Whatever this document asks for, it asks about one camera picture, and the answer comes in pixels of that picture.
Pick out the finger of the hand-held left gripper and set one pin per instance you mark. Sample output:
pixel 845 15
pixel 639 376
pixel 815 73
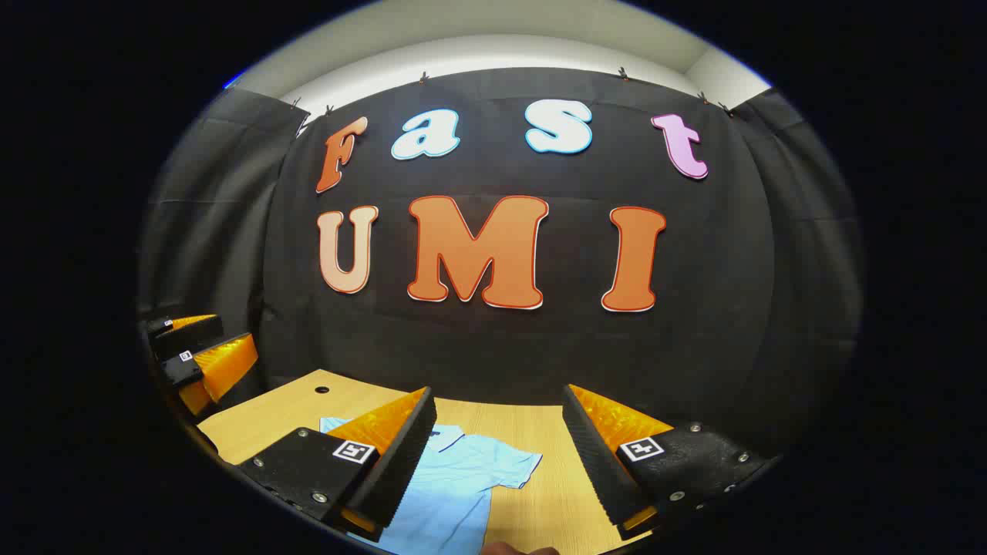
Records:
pixel 224 366
pixel 185 335

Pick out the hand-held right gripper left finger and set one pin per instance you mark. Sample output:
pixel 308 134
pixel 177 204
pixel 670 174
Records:
pixel 401 470

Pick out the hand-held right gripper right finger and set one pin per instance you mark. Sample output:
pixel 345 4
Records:
pixel 597 470

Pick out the light blue T-shirt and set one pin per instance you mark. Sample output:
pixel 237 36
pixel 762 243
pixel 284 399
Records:
pixel 455 493

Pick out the black backdrop cloth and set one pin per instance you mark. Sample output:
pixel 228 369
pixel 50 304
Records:
pixel 540 347

